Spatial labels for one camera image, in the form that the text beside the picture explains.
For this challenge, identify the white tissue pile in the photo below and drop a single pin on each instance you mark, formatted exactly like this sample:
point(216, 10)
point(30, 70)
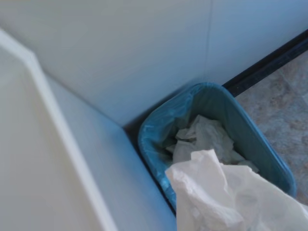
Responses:
point(207, 134)

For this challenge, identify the black baseboard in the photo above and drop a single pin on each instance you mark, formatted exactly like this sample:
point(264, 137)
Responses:
point(264, 65)

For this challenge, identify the blue plastic bin liner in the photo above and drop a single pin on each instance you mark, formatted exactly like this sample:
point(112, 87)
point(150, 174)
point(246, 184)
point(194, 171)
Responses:
point(216, 103)

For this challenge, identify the white vanity sink top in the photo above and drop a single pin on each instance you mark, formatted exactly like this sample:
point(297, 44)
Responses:
point(24, 144)

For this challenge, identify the teal trash bin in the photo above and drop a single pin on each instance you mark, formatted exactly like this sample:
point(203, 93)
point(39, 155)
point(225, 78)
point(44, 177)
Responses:
point(286, 183)

